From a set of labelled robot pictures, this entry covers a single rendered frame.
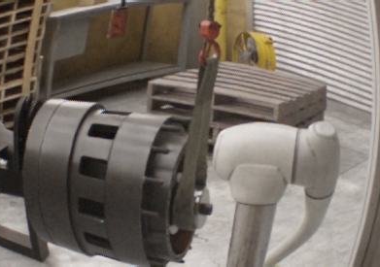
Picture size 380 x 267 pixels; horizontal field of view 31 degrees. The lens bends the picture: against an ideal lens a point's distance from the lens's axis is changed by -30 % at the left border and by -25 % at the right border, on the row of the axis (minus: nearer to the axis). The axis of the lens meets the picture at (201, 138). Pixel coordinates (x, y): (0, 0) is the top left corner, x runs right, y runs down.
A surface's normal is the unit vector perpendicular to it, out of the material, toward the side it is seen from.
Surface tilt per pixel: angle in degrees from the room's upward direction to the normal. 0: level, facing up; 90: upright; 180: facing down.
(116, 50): 90
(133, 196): 70
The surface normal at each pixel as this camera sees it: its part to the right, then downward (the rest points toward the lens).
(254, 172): -0.24, 0.16
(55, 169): -0.21, -0.20
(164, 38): 0.75, 0.21
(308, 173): -0.04, 0.54
